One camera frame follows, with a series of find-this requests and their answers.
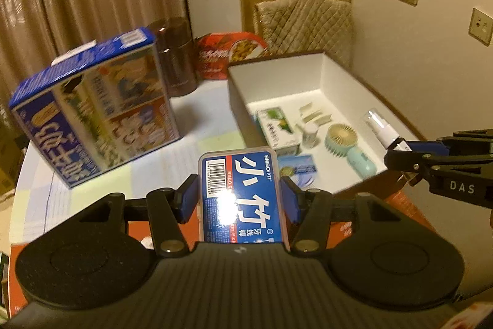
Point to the red snack package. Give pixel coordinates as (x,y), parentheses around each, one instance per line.
(219,55)

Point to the red printed cardboard sheet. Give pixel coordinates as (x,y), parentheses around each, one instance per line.
(346,229)

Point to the brown thermos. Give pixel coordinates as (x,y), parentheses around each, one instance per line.
(179,59)

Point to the white spray bottle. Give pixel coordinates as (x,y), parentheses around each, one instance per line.
(381,128)

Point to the blue milk carton box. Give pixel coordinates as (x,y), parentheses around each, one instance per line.
(96,109)

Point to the checked tablecloth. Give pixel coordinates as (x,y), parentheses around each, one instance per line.
(115,175)

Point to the brown storage box white inside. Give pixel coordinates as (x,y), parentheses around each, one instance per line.
(277,82)

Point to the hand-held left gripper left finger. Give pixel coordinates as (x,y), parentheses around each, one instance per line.
(188,195)

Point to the quilted chair cushion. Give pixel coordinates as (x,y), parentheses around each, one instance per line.
(308,24)

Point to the blue toothpick box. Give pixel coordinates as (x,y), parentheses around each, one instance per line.
(242,198)

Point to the green carton box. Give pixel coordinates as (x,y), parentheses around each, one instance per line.
(277,130)

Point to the blue packet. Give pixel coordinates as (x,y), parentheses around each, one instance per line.
(302,165)

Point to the small white bottle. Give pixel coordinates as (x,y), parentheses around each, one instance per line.
(310,136)

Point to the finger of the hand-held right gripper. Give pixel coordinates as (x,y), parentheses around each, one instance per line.
(427,147)
(404,161)

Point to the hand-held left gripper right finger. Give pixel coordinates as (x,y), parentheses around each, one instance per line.
(291,200)

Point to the mint handheld fan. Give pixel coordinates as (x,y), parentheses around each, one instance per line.
(346,148)

